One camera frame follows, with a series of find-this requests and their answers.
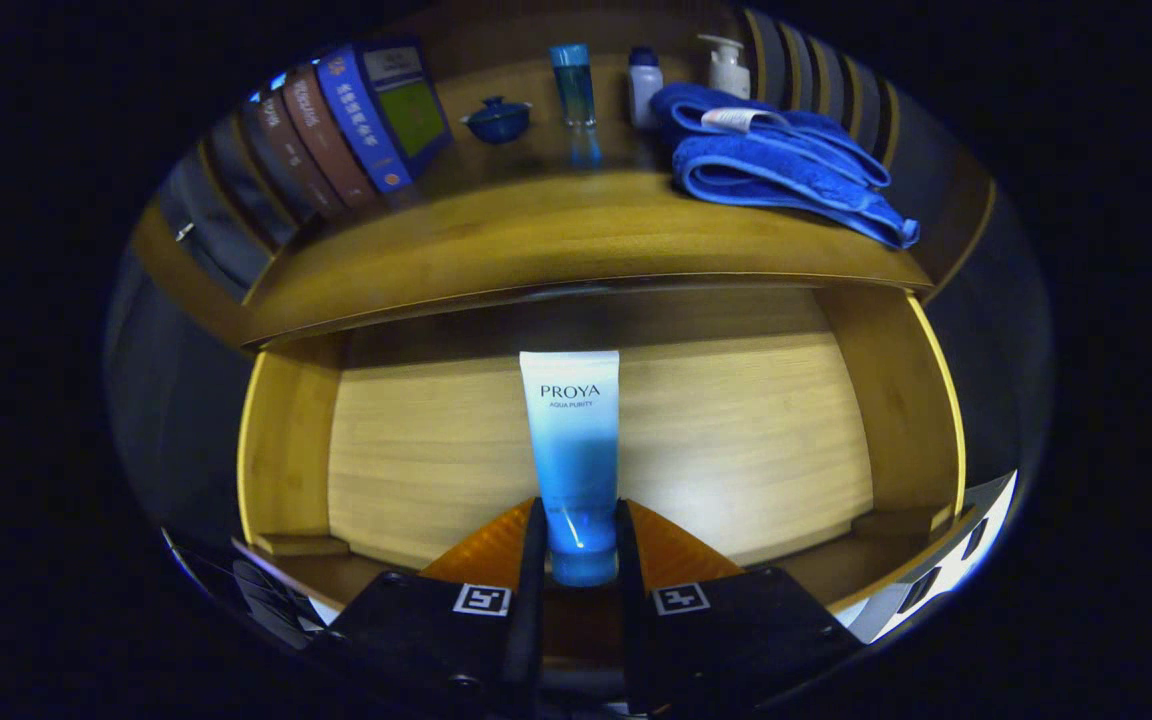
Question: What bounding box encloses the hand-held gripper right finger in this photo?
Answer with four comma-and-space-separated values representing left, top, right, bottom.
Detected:
616, 498, 862, 716

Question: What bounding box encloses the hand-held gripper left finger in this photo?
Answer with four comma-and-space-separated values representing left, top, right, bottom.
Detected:
311, 497, 549, 716

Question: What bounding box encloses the wooden drawer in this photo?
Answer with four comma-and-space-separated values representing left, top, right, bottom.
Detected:
236, 285, 967, 666

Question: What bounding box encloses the blue and white tube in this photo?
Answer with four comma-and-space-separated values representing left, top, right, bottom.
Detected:
519, 350, 622, 588

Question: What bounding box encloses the wooden countertop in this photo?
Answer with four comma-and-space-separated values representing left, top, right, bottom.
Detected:
241, 60, 932, 346

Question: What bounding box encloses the wooden cabinet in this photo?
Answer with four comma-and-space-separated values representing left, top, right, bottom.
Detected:
131, 0, 997, 351

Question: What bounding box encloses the blue folded towel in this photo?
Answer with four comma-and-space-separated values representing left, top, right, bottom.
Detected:
649, 82, 922, 251

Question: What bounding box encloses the dark brown book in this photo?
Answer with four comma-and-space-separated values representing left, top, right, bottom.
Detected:
236, 90, 322, 231

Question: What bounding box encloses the reddish brown book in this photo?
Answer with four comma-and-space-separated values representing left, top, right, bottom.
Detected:
281, 63, 377, 213

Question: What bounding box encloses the blue lidded teacup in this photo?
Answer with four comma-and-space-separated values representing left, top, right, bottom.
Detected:
461, 95, 534, 146

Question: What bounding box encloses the blue book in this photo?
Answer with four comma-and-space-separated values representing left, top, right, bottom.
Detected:
314, 40, 454, 196

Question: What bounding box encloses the white bottle with blue cap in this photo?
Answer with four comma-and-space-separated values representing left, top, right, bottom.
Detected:
628, 45, 664, 131

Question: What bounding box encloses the teal glass bottle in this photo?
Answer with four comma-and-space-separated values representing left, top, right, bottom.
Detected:
549, 43, 599, 129

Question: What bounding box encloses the white pump bottle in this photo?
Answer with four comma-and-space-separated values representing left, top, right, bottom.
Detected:
698, 33, 752, 101

